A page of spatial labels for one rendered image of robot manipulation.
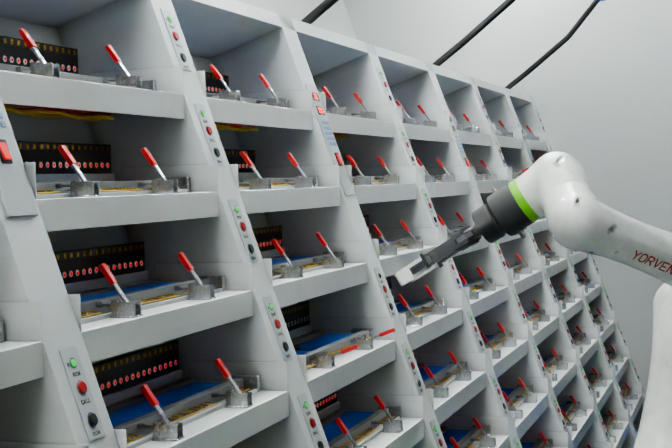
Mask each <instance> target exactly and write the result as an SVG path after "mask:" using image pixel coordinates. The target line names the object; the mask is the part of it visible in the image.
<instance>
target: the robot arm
mask: <svg viewBox="0 0 672 448"><path fill-rule="evenodd" d="M492 191H493V194H491V195H490V196H488V197H487V199H486V201H487V204H484V205H482V206H481V207H479V208H478V209H476V210H475V211H473V212H472V219H473V221H474V223H475V225H474V226H472V227H470V225H469V226H465V227H463V228H462V229H461V230H460V231H459V232H458V233H456V234H454V235H453V236H451V237H450V239H449V240H447V241H446V242H444V243H442V244H441V245H439V246H438V247H436V248H434V249H433V250H431V251H430V252H428V253H427V254H424V255H423V254H422V253H421V254H419V255H420V258H418V259H416V260H415V261H413V262H412V263H410V264H409V265H407V266H406V267H404V268H402V269H401V270H399V271H398V272H396V273H395V274H394V276H395V277H396V279H397V280H398V282H399V284H400V285H401V286H404V285H405V284H407V283H409V282H410V283H413V282H414V281H416V280H417V279H419V278H421V277H422V276H424V275H425V274H427V273H428V272H430V271H432V270H433V269H435V268H436V267H438V266H439V267H440V268H441V267H443V266H444V265H443V264H442V263H443V262H446V260H448V259H449V258H451V257H452V256H454V255H455V254H457V253H458V252H460V251H463V250H466V249H467V248H469V247H470V246H473V245H475V244H477V243H478V242H480V241H479V240H480V239H481V238H482V237H481V236H483V237H484V238H485V240H486V241H488V242H489V243H494V242H496V241H497V240H499V239H500V238H502V237H504V236H505V234H506V233H507V234H508V235H509V236H513V235H517V234H519V235H520V236H521V237H522V239H524V238H526V235H525V233H524V229H527V226H529V225H531V224H532V223H534V222H535V221H537V220H538V219H540V218H542V217H543V216H545V217H546V220H547V224H548V227H549V231H550V233H551V235H552V237H553V238H554V239H555V241H556V242H557V243H559V244H560V245H561V246H563V247H565V248H568V249H571V250H576V251H581V252H585V253H589V254H593V255H597V256H600V257H604V258H607V259H610V260H613V261H616V262H619V263H622V264H624V265H627V266H630V267H632V268H635V269H637V270H639V271H642V272H644V273H646V274H648V275H650V276H653V277H655V278H657V279H659V280H661V281H662V282H664V284H663V285H662V286H661V287H660V288H659V289H658V291H657V292H656V294H655V297H654V301H653V337H652V351H651V362H650V370H649V378H648V385H647V391H646V397H645V402H644V407H643V412H642V417H641V421H640V426H639V430H638V434H637V438H636V442H635V445H634V448H672V232H668V231H665V230H662V229H659V228H656V227H654V226H651V225H648V224H646V223H643V222H641V221H638V220H636V219H634V218H631V217H629V216H627V215H625V214H623V213H621V212H619V211H617V210H615V209H613V208H611V207H609V206H607V205H605V204H604V203H602V202H600V201H598V200H597V198H596V197H595V195H594V194H593V192H592V190H591V187H590V184H589V182H588V179H587V176H586V173H585V170H584V167H583V166H582V164H581V163H580V161H579V160H578V159H577V158H576V157H574V156H573V155H571V154H568V153H565V152H558V151H557V152H550V153H547V154H545V155H543V156H542V157H540V158H539V159H538V160H537V161H536V162H535V163H534V164H533V165H532V166H531V167H530V168H529V169H528V170H527V171H526V172H524V173H523V174H522V175H520V176H519V177H518V178H516V179H515V180H513V181H512V182H510V183H508V184H507V185H505V186H504V187H502V188H501V189H499V190H496V189H495V188H493V189H492Z"/></svg>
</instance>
